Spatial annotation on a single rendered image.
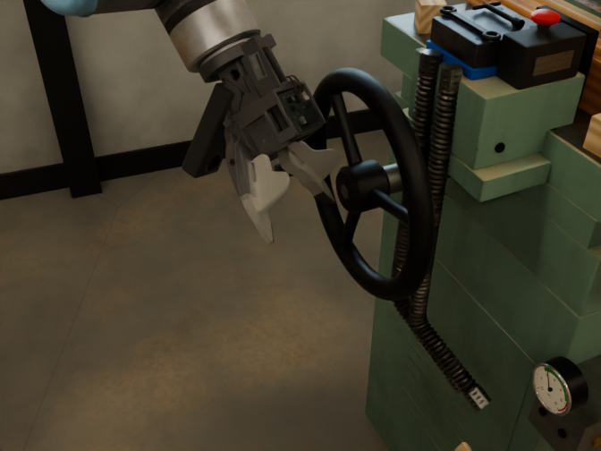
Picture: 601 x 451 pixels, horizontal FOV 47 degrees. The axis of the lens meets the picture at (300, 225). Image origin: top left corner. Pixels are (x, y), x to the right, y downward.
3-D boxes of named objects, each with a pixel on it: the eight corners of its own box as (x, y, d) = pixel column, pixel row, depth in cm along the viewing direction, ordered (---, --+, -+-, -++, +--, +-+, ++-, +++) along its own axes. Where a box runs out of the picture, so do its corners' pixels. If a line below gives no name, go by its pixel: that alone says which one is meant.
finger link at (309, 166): (364, 188, 80) (312, 140, 76) (325, 208, 84) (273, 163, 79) (365, 169, 82) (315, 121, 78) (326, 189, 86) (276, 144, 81)
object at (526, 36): (425, 49, 81) (430, 3, 77) (502, 34, 84) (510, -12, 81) (495, 97, 71) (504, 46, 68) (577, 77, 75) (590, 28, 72)
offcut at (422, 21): (444, 33, 100) (447, 4, 97) (418, 34, 100) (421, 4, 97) (437, 22, 103) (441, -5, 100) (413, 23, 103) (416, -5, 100)
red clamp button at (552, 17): (523, 19, 74) (525, 9, 73) (545, 14, 75) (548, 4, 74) (542, 29, 72) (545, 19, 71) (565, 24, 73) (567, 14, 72)
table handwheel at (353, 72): (405, 103, 66) (410, 351, 78) (570, 64, 72) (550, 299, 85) (286, 52, 90) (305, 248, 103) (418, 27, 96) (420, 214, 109)
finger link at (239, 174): (239, 187, 70) (232, 115, 74) (228, 193, 70) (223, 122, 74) (271, 201, 73) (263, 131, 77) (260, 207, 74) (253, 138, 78)
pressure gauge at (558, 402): (522, 397, 84) (537, 352, 79) (547, 387, 86) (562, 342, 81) (557, 437, 80) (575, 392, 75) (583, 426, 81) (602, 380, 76)
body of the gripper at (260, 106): (299, 141, 70) (241, 34, 69) (239, 176, 75) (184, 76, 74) (331, 127, 76) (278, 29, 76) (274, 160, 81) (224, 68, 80)
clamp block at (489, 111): (404, 114, 87) (411, 46, 81) (492, 93, 91) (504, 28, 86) (475, 174, 76) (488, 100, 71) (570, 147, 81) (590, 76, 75)
